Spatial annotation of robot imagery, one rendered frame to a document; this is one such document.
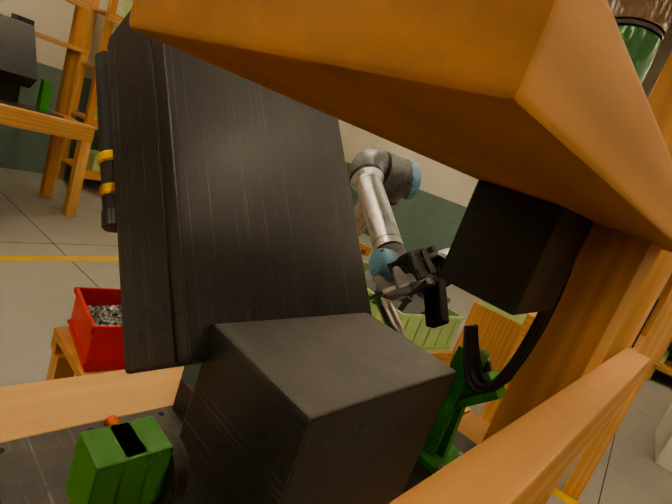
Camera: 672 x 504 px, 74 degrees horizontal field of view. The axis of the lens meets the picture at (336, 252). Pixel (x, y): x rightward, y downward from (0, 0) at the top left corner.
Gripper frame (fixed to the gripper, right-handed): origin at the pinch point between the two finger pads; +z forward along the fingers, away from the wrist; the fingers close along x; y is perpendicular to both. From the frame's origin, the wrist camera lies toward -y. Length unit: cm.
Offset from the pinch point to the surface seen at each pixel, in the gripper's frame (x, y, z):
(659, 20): 56, 11, 16
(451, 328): -67, -21, -100
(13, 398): -36, 10, 56
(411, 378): 19.2, -10.7, 20.9
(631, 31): 55, 11, 17
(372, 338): 12.2, -4.6, 17.9
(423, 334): -68, -17, -82
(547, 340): 21.8, -16.5, -8.6
